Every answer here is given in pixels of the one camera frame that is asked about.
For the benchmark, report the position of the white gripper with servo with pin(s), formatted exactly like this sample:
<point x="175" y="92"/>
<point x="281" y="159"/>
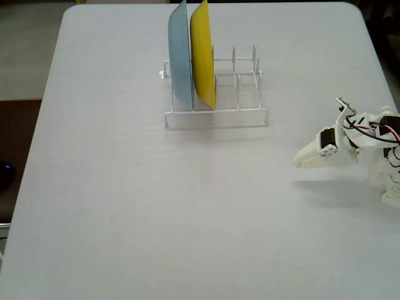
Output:
<point x="315" y="154"/>

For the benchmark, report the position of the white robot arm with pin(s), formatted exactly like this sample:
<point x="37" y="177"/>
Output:
<point x="379" y="168"/>

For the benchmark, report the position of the yellow plate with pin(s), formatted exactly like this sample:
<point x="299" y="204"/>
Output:
<point x="202" y="56"/>

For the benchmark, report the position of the blue plate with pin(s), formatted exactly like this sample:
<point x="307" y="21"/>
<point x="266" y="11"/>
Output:
<point x="179" y="56"/>

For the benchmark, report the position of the dark brown side desk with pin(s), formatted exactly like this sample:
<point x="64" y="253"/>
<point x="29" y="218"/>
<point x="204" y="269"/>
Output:
<point x="15" y="131"/>

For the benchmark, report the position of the black computer mouse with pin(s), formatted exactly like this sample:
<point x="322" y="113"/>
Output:
<point x="6" y="175"/>

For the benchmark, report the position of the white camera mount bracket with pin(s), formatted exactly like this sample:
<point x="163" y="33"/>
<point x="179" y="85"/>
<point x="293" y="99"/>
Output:
<point x="341" y="117"/>

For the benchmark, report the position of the white metal frame piece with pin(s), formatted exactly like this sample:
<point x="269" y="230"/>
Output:
<point x="4" y="230"/>

